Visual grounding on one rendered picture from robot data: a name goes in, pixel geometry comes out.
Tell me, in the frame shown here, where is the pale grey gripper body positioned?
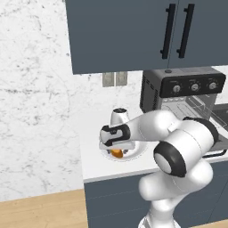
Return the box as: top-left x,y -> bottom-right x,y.
98,140 -> 137,151

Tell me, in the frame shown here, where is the orange-brown baguette bread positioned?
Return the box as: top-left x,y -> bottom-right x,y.
110,148 -> 125,159

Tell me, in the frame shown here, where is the black toaster oven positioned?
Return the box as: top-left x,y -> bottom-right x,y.
139,66 -> 227,121

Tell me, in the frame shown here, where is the toaster oven glass door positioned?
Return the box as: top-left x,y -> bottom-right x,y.
208,102 -> 228,153

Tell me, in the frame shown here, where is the white round plate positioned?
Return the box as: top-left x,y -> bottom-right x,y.
99,139 -> 149,163

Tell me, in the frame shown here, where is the dark blue base cupboard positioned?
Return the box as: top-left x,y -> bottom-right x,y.
83,159 -> 228,228

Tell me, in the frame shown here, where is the grey wall socket plate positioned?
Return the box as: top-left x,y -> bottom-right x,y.
102,71 -> 116,88
115,70 -> 128,87

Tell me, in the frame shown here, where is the black toaster oven door handle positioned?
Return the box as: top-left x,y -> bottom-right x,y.
202,149 -> 228,159

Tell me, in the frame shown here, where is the dark blue wall cupboard door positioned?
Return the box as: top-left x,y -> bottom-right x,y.
64,0 -> 179,76
167,0 -> 228,69

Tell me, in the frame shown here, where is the black cupboard bar handle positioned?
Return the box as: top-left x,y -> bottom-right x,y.
159,3 -> 177,60
176,3 -> 196,59

